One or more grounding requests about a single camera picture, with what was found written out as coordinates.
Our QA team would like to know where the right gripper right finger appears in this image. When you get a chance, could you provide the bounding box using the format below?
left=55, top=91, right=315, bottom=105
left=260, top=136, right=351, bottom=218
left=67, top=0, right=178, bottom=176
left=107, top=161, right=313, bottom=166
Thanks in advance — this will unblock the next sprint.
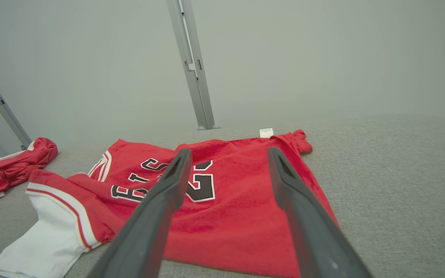
left=268, top=147, right=374, bottom=278

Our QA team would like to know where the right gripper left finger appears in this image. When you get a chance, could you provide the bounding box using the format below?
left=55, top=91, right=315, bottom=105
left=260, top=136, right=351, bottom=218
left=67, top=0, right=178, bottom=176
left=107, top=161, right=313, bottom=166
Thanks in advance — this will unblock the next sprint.
left=87, top=149, right=193, bottom=278

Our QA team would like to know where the thin grey metal post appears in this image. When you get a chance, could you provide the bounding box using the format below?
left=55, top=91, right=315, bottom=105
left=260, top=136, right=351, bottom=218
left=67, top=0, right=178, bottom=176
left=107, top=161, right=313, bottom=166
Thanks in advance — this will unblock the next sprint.
left=0, top=56, right=33, bottom=149

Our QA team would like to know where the red basketball jersey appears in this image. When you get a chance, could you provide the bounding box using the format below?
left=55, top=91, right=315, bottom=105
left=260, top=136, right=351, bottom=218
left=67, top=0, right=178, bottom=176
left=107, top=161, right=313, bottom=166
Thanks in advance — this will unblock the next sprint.
left=0, top=128, right=340, bottom=278

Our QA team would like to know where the red shorts white stripe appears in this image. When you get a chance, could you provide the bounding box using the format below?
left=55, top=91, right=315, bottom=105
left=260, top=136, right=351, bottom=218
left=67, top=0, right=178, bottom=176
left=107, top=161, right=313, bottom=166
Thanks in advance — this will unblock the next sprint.
left=0, top=137, right=58, bottom=211

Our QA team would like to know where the grey metal partition post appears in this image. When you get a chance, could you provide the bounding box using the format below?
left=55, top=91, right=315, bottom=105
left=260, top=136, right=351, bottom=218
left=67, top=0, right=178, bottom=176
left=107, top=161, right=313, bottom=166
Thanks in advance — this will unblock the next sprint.
left=167, top=0, right=207, bottom=131
left=180, top=0, right=221, bottom=129

